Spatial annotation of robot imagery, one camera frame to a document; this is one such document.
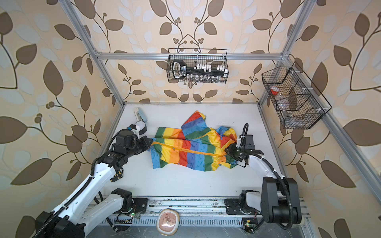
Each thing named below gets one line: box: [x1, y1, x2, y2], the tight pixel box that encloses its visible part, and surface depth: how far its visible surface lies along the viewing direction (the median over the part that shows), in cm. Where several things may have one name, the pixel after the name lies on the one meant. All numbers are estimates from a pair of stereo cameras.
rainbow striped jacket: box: [148, 110, 240, 172], surface depth 91 cm
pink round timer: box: [156, 208, 181, 237], surface depth 69 cm
